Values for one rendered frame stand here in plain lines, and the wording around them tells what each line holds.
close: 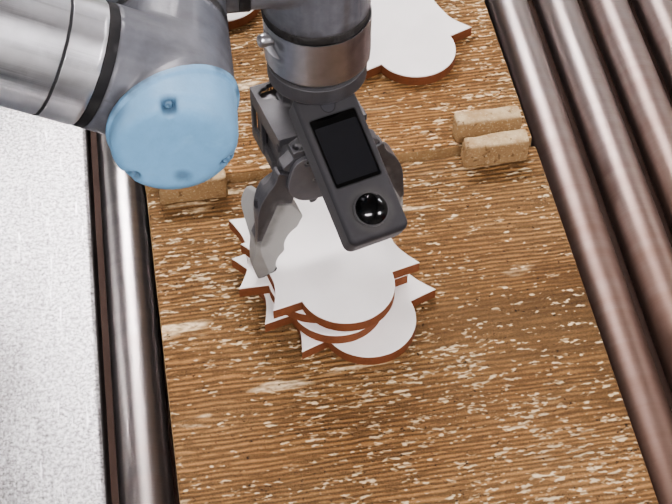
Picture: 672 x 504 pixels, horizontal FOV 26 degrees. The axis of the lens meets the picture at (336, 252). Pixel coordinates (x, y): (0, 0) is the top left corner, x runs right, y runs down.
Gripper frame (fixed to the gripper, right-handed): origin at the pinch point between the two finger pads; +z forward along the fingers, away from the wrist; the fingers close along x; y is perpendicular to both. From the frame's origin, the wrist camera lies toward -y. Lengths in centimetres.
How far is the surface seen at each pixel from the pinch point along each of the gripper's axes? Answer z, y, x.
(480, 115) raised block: 1.5, 10.9, -19.0
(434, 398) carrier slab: 4.2, -13.1, -3.4
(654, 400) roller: 5.9, -19.1, -19.9
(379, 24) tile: 3.0, 26.8, -16.3
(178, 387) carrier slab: 4.2, -4.5, 14.7
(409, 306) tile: 3.0, -5.0, -4.9
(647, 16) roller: 6.9, 21.4, -43.3
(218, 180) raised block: 1.8, 12.8, 5.0
